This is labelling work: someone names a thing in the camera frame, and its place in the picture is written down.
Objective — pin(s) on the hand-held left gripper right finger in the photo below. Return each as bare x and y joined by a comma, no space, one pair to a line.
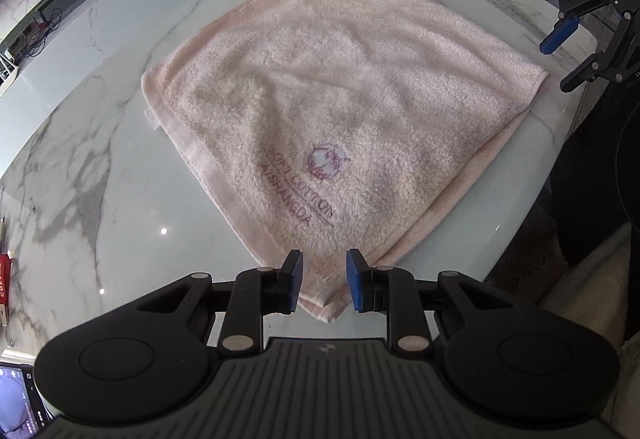
356,281

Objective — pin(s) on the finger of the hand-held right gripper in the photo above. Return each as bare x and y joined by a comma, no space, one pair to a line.
560,35
582,71

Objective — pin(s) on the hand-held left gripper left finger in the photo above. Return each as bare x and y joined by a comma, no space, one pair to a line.
294,281

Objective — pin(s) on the pink towel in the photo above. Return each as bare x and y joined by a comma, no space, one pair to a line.
345,119

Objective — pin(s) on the person's dark clothing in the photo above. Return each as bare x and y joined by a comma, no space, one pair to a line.
595,179

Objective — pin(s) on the person's beige clothing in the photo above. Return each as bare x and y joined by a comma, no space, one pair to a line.
605,319

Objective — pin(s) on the tablet screen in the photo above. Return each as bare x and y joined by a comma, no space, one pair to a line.
22,399

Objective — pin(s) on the white router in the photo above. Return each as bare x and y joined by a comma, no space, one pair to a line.
7,69

